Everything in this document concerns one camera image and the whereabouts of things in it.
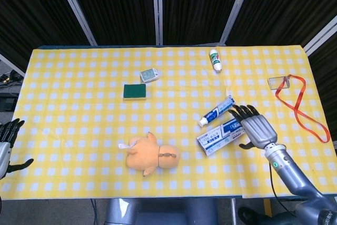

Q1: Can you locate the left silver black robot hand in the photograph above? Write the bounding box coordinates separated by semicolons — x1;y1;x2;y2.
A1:
0;119;35;180

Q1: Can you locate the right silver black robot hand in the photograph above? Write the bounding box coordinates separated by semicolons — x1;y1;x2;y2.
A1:
227;104;279;150

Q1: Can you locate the white blue toothpaste box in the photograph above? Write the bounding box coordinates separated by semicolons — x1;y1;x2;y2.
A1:
195;119;247;158

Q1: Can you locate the white blue toothpaste tube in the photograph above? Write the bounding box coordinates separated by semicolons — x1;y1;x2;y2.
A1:
198;95;236;128

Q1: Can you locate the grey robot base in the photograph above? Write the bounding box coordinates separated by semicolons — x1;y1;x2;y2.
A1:
105;198;220;225

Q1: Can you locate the clear plastic badge holder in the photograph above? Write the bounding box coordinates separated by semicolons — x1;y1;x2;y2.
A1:
268;75;291;90

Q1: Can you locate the yellow white checkered tablecloth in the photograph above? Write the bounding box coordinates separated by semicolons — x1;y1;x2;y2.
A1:
1;45;337;200

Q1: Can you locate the black folding screen panel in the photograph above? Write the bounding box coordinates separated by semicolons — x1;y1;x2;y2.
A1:
220;0;337;50
302;15;337;143
0;0;98;64
159;0;254;46
54;0;162;46

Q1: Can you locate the white green-labelled bottle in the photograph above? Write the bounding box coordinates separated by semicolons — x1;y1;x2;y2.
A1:
209;48;223;73

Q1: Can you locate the black shoe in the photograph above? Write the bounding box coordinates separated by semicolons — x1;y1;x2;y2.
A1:
237;206;265;225

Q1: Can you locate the orange plush animal toy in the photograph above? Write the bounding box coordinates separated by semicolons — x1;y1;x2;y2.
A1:
117;132;182;178

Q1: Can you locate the green yellow kitchen sponge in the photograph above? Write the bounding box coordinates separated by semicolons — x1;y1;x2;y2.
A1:
123;83;147;102

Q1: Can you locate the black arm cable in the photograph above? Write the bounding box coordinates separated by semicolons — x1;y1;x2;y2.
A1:
268;163;292;225

